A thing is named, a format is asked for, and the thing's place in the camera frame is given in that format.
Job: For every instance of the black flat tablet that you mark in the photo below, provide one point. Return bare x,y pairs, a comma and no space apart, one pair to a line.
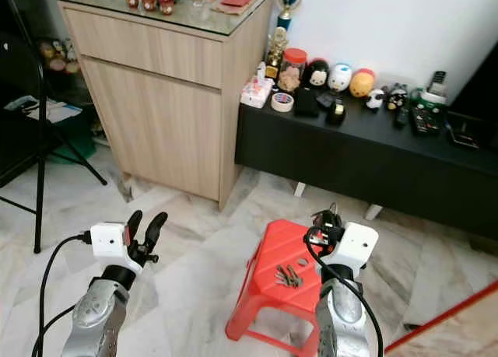
464,131

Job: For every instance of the golden figure trophy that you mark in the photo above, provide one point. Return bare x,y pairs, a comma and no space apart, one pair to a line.
275,55

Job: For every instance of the black bird plush toy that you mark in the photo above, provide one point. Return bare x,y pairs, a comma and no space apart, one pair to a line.
397,97

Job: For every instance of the dark grey flat case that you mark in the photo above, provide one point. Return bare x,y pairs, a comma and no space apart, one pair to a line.
327,99

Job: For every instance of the black gold tape dispenser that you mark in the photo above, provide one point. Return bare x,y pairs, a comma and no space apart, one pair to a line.
336,112

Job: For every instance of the black mouse plush toy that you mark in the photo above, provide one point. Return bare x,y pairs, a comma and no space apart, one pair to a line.
317,75

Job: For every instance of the white duck plush toy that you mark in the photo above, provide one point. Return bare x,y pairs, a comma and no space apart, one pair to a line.
340,77

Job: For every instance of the green round container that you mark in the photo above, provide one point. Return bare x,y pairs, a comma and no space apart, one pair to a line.
429,99

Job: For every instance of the black fabric pouch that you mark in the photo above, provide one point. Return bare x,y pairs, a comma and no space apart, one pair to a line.
306,103

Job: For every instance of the white tissue pack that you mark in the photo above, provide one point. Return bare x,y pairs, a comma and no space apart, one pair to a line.
256,94

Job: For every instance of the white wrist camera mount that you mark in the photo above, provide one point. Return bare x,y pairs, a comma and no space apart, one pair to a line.
109,240
358,244

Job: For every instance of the white paper stack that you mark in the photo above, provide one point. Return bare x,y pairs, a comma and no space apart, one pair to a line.
58,110

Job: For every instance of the orange bear plush toy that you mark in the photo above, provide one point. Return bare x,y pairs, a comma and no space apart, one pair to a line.
362,83

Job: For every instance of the white crumpled plastic bag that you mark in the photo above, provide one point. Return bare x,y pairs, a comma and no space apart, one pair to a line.
261,71

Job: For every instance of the metal key bunch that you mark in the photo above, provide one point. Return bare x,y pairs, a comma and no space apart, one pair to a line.
289,276

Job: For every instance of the clear jar red lid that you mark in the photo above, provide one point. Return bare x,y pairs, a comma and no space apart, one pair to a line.
292,69

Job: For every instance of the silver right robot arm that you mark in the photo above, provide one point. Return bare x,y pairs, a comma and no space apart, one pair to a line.
342,318

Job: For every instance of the red long bar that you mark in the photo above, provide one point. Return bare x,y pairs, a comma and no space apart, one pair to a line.
436,330

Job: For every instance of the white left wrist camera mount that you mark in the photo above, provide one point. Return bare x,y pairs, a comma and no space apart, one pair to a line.
109,240

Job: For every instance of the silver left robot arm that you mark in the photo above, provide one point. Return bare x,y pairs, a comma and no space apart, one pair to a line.
97,318

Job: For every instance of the green plastic bin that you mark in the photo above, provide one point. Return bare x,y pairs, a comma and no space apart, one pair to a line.
74,148

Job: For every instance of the beige masking tape roll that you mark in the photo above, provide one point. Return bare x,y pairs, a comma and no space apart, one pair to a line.
282,106

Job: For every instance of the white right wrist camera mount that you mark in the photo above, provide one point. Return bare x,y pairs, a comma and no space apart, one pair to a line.
358,244

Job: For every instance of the black white panda plush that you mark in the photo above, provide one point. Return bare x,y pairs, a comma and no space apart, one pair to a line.
375,99

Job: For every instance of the light wooden cabinet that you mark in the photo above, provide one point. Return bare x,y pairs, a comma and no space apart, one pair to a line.
163,100

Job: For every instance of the black television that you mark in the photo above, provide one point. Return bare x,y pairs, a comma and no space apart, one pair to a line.
478,81

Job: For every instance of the red plastic stool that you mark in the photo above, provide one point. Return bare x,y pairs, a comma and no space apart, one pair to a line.
272,248

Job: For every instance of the beige flat tray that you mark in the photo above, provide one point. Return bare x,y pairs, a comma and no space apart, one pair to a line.
250,9

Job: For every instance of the black low console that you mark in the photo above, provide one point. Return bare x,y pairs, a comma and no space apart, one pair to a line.
358,162

